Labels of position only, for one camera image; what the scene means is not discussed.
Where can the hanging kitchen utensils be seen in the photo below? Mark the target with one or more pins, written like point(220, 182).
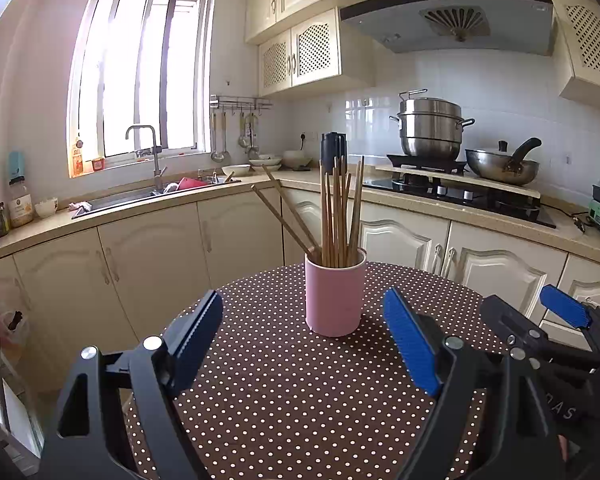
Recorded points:
point(249, 132)

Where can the cream base kitchen cabinets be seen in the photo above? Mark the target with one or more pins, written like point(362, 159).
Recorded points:
point(155, 260)

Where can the brown polka dot tablecloth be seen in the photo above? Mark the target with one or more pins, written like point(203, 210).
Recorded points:
point(290, 400)

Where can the black induction cooker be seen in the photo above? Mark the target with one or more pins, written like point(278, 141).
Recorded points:
point(425, 162)

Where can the stainless steel steamer pot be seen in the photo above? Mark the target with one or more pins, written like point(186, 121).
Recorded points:
point(430, 132)

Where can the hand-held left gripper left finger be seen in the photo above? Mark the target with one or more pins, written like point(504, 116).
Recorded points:
point(200, 340)

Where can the hanging steel ladle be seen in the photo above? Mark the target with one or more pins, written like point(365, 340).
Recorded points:
point(217, 154)

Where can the pink basin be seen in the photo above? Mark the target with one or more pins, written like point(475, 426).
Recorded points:
point(190, 183)

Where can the small dark bottle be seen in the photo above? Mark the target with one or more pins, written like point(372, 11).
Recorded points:
point(0, 220)

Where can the white rag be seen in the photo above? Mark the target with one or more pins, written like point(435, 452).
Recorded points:
point(80, 206)

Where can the cream lattice corner cabinet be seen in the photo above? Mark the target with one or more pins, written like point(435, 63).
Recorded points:
point(592, 45)

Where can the small red box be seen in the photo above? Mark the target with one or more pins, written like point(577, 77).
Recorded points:
point(98, 164)

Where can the teal wall holder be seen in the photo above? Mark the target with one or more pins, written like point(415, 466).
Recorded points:
point(16, 164)

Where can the pink cylindrical chopstick holder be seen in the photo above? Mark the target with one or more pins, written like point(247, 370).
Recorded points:
point(335, 300)

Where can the steel wok with lid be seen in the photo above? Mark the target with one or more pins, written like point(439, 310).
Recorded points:
point(500, 170)

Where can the small white cup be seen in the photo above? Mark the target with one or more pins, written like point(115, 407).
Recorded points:
point(46, 207)

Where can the grey range hood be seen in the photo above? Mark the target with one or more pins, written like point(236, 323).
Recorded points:
point(445, 15)

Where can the black gas stove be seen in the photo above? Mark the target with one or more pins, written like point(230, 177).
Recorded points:
point(480, 200)

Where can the white deep bowl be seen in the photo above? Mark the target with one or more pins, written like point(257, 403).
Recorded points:
point(295, 159)

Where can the steel kitchen sink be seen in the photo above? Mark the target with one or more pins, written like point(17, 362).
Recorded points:
point(130, 202)

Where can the dark blue kettle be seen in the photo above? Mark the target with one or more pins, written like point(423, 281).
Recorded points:
point(330, 147)

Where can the bundle of wooden chopsticks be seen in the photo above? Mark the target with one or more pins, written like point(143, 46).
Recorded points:
point(332, 220)

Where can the stack of white plates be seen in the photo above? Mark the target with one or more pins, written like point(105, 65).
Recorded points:
point(265, 163)

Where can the white framed window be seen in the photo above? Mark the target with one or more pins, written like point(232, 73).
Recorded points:
point(130, 70)

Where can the steel kitchen faucet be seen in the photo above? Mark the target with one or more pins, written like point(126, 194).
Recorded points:
point(156, 160)

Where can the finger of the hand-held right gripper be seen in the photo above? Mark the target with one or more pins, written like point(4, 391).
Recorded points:
point(512, 322)
point(565, 307)

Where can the orange bottle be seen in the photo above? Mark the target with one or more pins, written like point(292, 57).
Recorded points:
point(78, 160)

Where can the wooden board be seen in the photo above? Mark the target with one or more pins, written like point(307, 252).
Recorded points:
point(420, 174)

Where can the steel wall utensil rack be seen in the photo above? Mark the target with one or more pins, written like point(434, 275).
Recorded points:
point(240, 102)

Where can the white shallow bowl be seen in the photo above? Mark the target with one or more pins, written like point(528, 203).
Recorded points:
point(236, 170)

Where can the clear jar with label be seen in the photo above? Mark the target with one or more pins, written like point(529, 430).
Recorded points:
point(21, 207)

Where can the cream lattice wall cabinet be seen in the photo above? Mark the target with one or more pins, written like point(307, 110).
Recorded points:
point(312, 52)

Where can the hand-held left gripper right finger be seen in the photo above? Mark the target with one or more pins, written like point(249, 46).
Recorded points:
point(412, 342)

